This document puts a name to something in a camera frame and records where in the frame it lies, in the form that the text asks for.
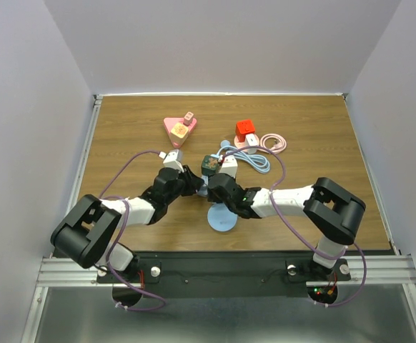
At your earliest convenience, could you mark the dark green charger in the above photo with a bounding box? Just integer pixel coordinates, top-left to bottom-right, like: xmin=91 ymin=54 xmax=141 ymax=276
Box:
xmin=201 ymin=155 xmax=219 ymax=177

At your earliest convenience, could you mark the white charger adapter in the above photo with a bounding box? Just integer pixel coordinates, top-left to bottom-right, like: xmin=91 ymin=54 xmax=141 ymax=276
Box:
xmin=244 ymin=133 xmax=259 ymax=154

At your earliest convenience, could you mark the blue round socket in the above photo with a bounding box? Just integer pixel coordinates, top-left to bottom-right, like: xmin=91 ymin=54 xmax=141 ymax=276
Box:
xmin=207 ymin=204 xmax=238 ymax=232

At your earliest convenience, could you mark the red cube socket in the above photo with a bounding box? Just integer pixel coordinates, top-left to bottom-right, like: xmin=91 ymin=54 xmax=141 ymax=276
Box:
xmin=235 ymin=119 xmax=255 ymax=142

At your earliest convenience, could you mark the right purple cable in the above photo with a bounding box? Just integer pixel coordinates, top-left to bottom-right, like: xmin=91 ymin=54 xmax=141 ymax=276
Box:
xmin=222 ymin=145 xmax=367 ymax=309

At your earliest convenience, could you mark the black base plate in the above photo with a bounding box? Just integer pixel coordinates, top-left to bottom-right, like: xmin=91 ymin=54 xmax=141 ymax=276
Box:
xmin=96 ymin=249 xmax=352 ymax=299

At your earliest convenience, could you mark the small pink charger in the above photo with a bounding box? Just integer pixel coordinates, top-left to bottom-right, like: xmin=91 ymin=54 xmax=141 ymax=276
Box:
xmin=183 ymin=111 xmax=194 ymax=126

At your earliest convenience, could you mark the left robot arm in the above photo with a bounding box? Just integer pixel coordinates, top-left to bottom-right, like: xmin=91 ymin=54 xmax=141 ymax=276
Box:
xmin=50 ymin=165 xmax=204 ymax=282

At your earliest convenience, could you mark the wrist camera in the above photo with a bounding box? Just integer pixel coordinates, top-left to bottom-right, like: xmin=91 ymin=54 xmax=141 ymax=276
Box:
xmin=217 ymin=155 xmax=238 ymax=179
xmin=159 ymin=149 xmax=184 ymax=172

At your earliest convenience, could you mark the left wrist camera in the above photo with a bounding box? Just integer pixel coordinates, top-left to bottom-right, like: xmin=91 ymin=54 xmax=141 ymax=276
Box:
xmin=159 ymin=149 xmax=184 ymax=172

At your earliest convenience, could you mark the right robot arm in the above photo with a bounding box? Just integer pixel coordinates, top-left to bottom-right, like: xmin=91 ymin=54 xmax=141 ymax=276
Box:
xmin=207 ymin=173 xmax=366 ymax=279

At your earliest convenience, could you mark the pink coiled cable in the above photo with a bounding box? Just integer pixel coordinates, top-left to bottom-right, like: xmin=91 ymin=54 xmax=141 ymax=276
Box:
xmin=259 ymin=132 xmax=288 ymax=154

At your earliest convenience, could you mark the blue power strip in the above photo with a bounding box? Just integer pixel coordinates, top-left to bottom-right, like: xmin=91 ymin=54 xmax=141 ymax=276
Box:
xmin=198 ymin=140 xmax=271 ymax=197

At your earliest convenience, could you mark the pink triangular socket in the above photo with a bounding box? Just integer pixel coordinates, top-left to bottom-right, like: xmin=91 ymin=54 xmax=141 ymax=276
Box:
xmin=163 ymin=117 xmax=197 ymax=149

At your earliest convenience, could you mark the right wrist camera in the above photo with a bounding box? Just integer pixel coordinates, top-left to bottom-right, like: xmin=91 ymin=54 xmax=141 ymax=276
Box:
xmin=217 ymin=155 xmax=238 ymax=179

